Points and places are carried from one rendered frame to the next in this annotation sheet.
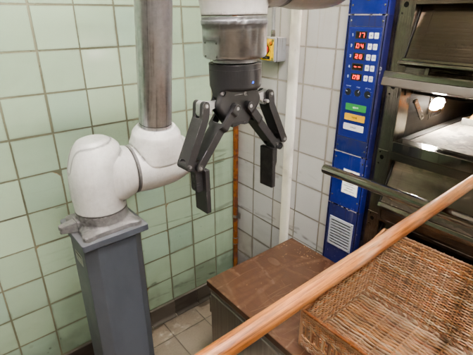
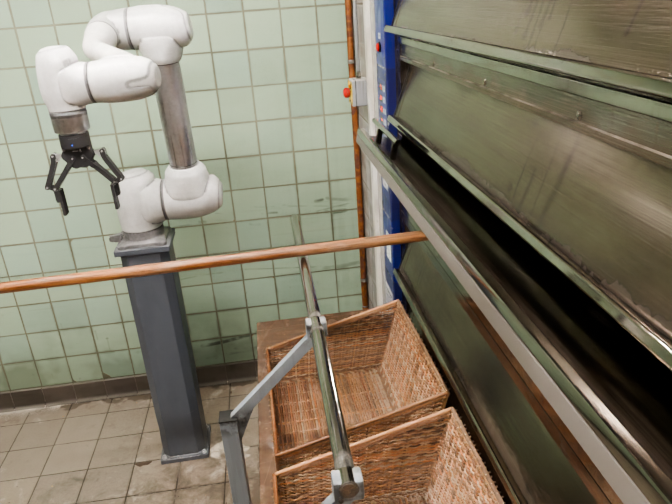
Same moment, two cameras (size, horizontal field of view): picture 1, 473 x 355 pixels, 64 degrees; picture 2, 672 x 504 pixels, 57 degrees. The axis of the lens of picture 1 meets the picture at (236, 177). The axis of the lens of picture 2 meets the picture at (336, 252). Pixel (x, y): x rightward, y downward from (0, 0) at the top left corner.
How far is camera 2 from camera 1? 1.51 m
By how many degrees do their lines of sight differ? 31
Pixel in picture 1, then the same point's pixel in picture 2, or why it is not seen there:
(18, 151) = not seen: hidden behind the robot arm
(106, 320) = (139, 320)
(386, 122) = not seen: hidden behind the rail
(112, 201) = (140, 222)
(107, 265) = not seen: hidden behind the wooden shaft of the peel
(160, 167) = (179, 200)
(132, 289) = (160, 300)
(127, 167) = (151, 196)
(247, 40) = (60, 124)
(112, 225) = (140, 241)
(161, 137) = (178, 175)
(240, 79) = (64, 144)
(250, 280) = (291, 332)
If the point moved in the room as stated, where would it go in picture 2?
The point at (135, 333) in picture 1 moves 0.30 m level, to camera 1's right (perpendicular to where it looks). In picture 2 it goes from (165, 341) to (222, 359)
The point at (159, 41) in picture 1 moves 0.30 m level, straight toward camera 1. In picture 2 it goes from (166, 99) to (106, 116)
